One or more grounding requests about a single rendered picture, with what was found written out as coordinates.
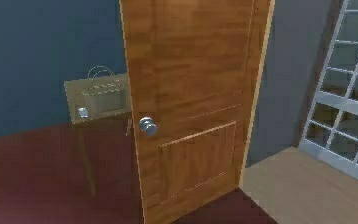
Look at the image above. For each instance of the small silver phone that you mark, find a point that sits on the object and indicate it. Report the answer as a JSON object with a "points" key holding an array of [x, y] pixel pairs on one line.
{"points": [[83, 112]]}

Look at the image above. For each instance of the brown wooden room door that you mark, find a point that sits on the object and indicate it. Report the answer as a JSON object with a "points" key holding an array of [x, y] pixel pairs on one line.
{"points": [[193, 100]]}

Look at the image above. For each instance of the silver round door knob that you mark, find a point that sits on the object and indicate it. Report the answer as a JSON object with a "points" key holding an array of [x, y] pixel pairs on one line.
{"points": [[148, 126]]}

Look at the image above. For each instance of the olive wooden side table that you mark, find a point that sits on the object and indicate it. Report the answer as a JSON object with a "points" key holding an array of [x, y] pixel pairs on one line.
{"points": [[74, 100]]}

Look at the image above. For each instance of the white framed grid window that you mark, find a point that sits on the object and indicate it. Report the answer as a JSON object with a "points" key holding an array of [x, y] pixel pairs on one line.
{"points": [[347, 100]]}

